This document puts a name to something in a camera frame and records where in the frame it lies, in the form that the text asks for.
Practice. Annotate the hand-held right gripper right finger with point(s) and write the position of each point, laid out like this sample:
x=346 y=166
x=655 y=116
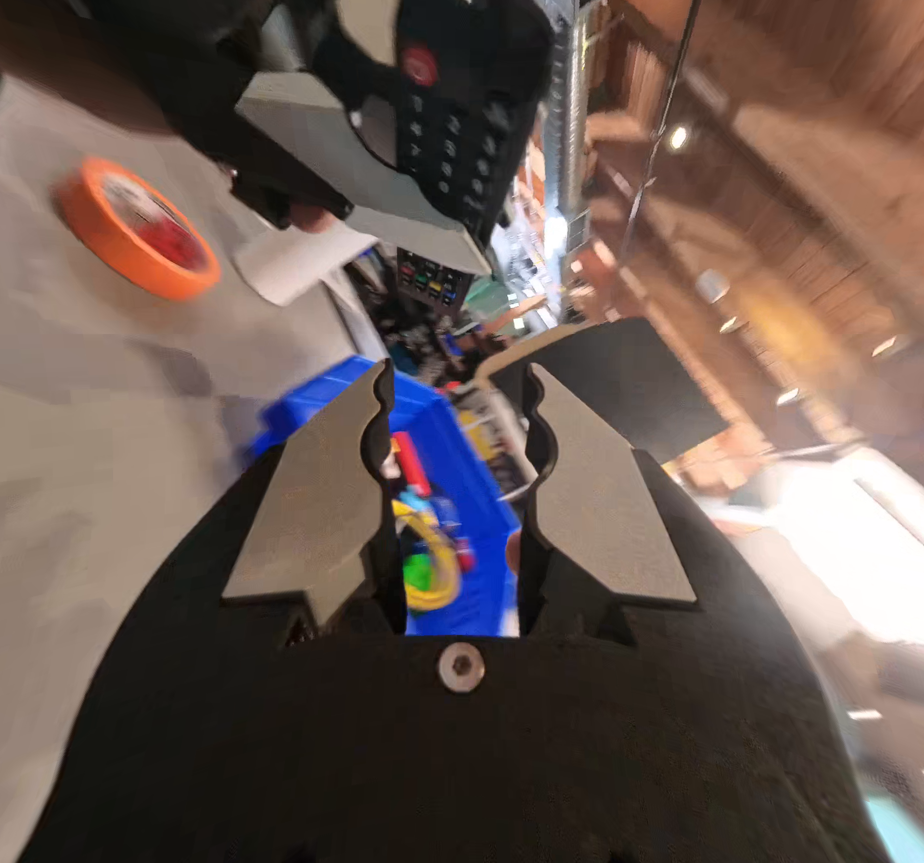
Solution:
x=614 y=517

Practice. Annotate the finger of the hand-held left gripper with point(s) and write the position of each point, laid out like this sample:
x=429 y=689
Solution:
x=311 y=120
x=364 y=4

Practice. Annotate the white squeeze bottle black cap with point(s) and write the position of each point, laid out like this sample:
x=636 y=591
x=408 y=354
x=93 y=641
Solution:
x=296 y=264

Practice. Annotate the person's left hand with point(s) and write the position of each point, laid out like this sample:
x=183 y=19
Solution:
x=315 y=219

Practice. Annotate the ceiling spot light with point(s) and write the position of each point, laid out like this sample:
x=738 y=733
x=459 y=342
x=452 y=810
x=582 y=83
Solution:
x=677 y=137

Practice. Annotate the orange tape roll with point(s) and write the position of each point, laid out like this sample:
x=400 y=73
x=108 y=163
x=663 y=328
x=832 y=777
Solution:
x=145 y=274

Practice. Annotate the studio light panel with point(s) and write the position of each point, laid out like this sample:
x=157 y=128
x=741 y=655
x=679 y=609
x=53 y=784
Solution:
x=852 y=546

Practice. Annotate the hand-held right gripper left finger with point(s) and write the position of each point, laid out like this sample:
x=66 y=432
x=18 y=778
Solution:
x=311 y=517

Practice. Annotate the silver ceiling duct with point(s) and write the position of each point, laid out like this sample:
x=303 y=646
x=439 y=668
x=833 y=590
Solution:
x=563 y=69

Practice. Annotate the green plastic block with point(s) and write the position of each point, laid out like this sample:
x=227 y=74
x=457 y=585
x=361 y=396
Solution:
x=419 y=570

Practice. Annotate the black remote control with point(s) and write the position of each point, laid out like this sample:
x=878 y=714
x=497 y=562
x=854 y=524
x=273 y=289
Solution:
x=462 y=98

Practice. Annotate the blue plastic bin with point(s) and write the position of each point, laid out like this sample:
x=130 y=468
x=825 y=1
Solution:
x=325 y=394

